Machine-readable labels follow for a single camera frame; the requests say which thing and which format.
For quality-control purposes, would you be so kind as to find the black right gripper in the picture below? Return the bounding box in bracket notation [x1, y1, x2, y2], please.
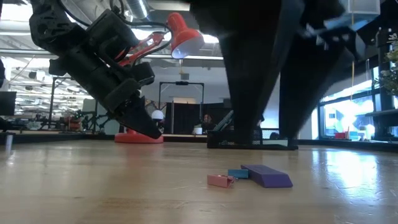
[189, 0, 348, 147]

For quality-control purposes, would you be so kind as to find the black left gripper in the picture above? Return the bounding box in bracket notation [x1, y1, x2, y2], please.
[49, 46, 162, 140]

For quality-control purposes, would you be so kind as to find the white globe lamp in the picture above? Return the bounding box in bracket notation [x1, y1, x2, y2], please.
[150, 109, 165, 122]

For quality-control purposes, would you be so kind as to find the black partition panel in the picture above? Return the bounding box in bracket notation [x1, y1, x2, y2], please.
[164, 102, 233, 135]

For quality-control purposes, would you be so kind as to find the person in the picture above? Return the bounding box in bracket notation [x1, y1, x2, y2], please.
[201, 113, 215, 131]

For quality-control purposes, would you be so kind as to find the red desk lamp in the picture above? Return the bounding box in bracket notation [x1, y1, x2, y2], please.
[114, 12, 205, 144]

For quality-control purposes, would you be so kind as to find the pink binder clip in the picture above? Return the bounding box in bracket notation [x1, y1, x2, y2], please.
[206, 174, 237, 189]

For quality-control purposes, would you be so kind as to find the blue binder clip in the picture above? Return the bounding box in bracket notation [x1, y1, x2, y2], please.
[227, 169, 249, 180]

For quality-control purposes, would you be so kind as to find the green potted plant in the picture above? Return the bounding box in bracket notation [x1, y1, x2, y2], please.
[378, 32, 398, 98]

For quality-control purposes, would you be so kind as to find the black shelf unit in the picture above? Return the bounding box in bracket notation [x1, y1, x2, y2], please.
[365, 27, 398, 141]

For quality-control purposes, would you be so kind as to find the black background monitor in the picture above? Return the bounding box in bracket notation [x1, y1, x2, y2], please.
[0, 91, 17, 116]

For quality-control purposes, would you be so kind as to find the black background rig frame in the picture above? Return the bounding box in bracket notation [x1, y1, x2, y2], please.
[159, 81, 205, 105]

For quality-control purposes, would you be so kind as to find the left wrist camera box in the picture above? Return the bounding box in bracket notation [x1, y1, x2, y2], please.
[86, 8, 141, 65]

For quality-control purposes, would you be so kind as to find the black left camera cable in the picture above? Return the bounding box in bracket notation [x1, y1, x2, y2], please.
[107, 0, 175, 63]

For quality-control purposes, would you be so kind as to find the silver ventilation duct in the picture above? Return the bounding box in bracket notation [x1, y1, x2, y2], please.
[124, 0, 150, 20]

